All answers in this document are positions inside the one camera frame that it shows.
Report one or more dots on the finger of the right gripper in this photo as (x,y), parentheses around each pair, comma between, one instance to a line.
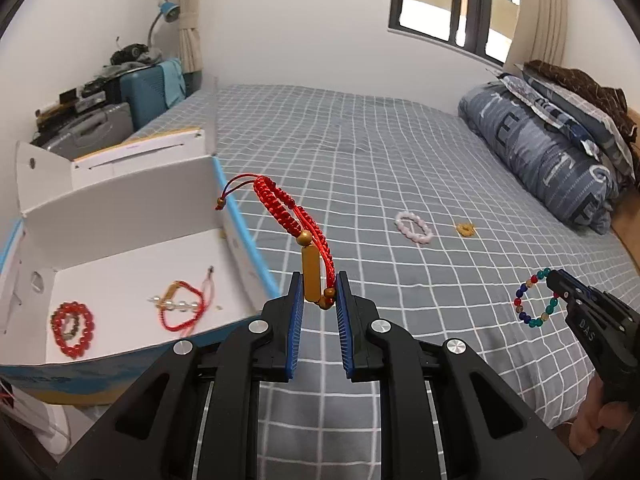
(565,284)

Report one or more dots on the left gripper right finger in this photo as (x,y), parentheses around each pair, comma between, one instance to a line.
(445,413)

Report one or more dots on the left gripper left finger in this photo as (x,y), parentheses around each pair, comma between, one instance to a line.
(193,414)

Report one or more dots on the pearl bead jewelry piece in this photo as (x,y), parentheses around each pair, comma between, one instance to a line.
(168,301)

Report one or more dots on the small yellow bead jewelry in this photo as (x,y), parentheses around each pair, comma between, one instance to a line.
(466,229)

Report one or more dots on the person's right hand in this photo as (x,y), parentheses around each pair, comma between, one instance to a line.
(594,415)

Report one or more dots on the blue patterned rolled duvet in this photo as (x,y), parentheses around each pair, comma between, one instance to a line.
(573,185)

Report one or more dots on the blue patterned pillow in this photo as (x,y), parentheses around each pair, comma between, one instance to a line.
(566,110)

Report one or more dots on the white blue cardboard box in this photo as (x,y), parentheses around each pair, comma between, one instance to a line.
(98,237)

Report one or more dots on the brown fuzzy blanket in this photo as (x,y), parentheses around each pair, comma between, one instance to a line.
(612,101)

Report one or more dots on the beige right curtain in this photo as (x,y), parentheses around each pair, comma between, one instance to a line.
(540,34)

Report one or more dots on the beige curtain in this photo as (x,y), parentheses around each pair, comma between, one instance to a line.
(540,34)
(189,36)

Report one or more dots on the dark framed window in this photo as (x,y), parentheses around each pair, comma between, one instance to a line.
(484,28)

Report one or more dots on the grey hard suitcase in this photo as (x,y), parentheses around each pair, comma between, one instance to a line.
(90,132)

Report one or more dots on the teal suitcase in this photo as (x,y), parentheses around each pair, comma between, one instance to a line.
(153,90)

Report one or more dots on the black clutter on suitcases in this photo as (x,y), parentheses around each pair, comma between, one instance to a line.
(102,89)

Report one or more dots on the beige left curtain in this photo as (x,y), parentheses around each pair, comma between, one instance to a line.
(189,36)

